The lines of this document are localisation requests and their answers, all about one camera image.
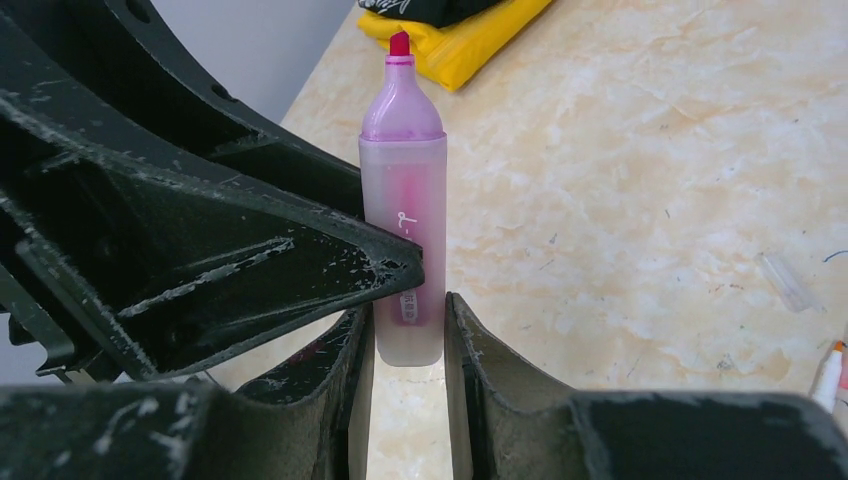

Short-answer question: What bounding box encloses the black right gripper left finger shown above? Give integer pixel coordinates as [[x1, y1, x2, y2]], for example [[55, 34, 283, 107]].
[[1, 306, 374, 479]]

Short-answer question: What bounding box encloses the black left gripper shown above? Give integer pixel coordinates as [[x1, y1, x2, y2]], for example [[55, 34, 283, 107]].
[[1, 1, 424, 380]]

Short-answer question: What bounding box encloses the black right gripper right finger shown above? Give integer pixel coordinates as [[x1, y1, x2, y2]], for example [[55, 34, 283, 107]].
[[444, 293, 847, 479]]

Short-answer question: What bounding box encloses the pink highlighter pen body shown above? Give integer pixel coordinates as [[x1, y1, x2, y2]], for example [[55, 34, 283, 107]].
[[359, 32, 447, 367]]

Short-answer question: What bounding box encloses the clear pen cap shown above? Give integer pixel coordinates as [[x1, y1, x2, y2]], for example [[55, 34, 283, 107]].
[[756, 252, 819, 313]]

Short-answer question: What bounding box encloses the white rainbow marker pen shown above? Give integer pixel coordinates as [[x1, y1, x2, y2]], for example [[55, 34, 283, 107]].
[[810, 340, 845, 414]]

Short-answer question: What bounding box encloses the black folded cloth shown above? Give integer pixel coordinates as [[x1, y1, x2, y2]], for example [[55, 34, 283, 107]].
[[357, 0, 500, 28]]

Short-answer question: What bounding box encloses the yellow folded cloth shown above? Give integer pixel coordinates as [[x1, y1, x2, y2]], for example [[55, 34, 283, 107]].
[[357, 1, 550, 92]]

